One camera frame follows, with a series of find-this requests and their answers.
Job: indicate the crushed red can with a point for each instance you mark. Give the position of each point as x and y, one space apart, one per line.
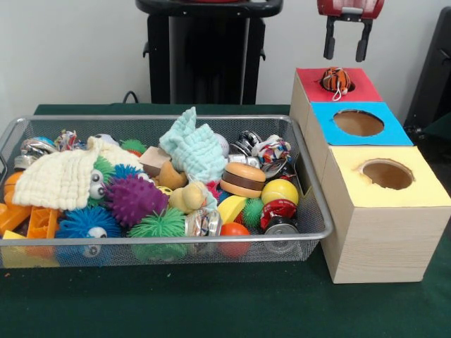
278 209

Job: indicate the orange striped tiger plush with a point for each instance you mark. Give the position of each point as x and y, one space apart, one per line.
334 79

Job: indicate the wooden box with three holes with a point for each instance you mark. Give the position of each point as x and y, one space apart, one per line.
384 239

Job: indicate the orange red ball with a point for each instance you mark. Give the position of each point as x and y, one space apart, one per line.
235 230

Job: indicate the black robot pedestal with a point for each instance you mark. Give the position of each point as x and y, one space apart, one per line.
204 63

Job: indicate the dark green tablecloth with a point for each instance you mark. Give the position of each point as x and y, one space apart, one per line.
211 303
440 128

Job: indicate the purple spiky rubber toy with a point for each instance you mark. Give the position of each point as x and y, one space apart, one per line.
137 200

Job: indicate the yellow plush duck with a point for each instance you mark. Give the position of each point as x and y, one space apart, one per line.
186 197

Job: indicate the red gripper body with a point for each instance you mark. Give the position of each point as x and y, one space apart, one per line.
349 7

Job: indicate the toy hamburger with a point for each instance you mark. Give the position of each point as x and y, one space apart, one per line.
243 176

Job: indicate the shallow silver mesh bin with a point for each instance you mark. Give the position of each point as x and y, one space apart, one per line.
246 119

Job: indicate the yellow ball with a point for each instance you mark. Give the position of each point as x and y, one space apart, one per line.
280 192

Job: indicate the black stand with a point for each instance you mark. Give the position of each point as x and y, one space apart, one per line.
433 70

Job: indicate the mint green cloth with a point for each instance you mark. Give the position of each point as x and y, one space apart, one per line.
194 151

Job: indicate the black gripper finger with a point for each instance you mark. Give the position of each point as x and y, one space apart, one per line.
330 44
363 45

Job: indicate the cream knitted cloth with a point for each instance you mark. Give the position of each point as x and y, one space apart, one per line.
53 179

